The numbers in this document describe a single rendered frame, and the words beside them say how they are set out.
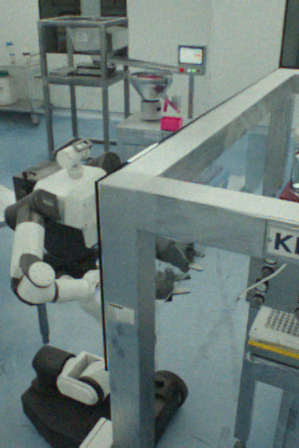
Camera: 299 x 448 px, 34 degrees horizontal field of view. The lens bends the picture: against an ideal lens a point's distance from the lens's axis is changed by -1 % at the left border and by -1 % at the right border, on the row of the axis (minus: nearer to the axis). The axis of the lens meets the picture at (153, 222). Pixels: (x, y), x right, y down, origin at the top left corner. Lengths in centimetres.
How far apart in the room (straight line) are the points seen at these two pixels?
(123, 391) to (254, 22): 599
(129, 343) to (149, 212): 24
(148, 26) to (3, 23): 222
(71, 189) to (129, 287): 99
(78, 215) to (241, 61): 518
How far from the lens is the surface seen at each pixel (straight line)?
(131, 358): 82
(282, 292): 143
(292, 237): 60
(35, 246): 153
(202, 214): 63
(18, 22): 780
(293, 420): 184
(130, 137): 416
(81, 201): 170
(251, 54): 665
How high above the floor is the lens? 190
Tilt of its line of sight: 27 degrees down
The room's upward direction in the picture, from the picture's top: straight up
